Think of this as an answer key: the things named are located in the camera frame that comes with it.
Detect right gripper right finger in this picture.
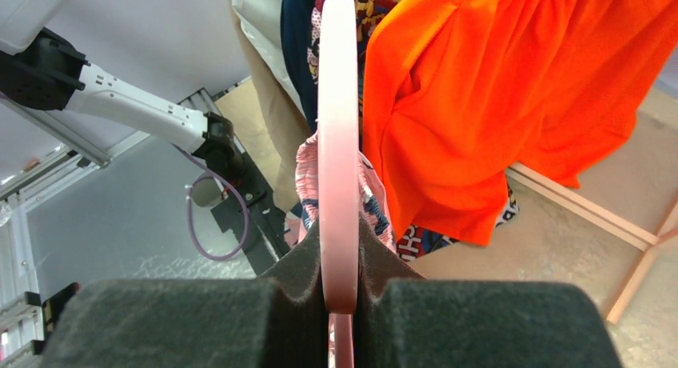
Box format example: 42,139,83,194
353,219,621,367

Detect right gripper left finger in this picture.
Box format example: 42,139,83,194
41,226,322,367

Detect pink shark print shorts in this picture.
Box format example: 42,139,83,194
284,134,396,252

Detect pink plastic hanger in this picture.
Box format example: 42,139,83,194
317,0,360,367

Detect patterned shorts on hanger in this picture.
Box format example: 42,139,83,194
307,0,519,262

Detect beige shorts on hanger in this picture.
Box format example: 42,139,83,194
228,0,309,211

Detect orange shorts on hanger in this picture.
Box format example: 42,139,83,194
363,0,677,246

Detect white shorts on hanger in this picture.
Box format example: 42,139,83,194
231,0,303,114

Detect navy shorts on hanger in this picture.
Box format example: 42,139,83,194
281,0,317,134

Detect wooden clothes rack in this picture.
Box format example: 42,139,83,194
506,163,677,324

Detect black smartphone red case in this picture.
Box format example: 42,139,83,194
42,282,81,340

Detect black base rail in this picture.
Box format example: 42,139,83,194
211,152,290,275

